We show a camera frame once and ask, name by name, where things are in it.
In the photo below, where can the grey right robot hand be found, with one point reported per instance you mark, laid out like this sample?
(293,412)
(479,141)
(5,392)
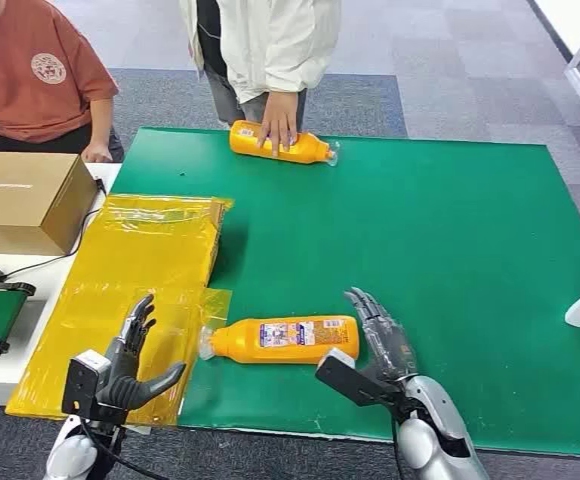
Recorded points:
(387,348)

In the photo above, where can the person's hand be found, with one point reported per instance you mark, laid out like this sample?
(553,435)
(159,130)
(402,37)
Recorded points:
(279,119)

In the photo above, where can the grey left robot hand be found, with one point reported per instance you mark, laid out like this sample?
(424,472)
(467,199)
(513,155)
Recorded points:
(125,387)

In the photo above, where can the orange bottle with clear cap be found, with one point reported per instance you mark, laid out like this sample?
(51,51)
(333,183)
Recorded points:
(310,149)

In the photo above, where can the orange bottle with printed label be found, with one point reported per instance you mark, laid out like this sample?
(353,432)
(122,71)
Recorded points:
(280,339)

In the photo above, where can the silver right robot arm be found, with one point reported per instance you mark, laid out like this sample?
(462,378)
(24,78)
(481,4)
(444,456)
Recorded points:
(435,430)

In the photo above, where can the person standing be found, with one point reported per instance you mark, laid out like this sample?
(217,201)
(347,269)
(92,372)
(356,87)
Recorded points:
(270,46)

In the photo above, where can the yellow plastic film sheet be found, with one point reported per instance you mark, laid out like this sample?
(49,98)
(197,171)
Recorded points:
(85,331)

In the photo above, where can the green table mat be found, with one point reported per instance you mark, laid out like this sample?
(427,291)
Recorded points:
(395,265)

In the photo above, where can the yellow film-wrapped flat box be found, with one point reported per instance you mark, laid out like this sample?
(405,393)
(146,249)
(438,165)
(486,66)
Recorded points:
(155,238)

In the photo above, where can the brown cardboard box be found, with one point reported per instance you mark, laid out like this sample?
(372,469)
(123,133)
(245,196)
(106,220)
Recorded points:
(25,199)

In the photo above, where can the person sitting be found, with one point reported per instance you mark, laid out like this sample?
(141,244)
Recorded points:
(25,86)

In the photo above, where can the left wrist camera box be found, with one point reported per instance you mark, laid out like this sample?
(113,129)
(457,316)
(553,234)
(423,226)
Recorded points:
(82,384)

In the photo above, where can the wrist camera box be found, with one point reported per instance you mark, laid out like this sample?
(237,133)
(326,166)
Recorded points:
(82,384)
(355,384)

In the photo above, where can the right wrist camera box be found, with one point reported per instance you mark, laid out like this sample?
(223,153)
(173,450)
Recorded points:
(355,384)

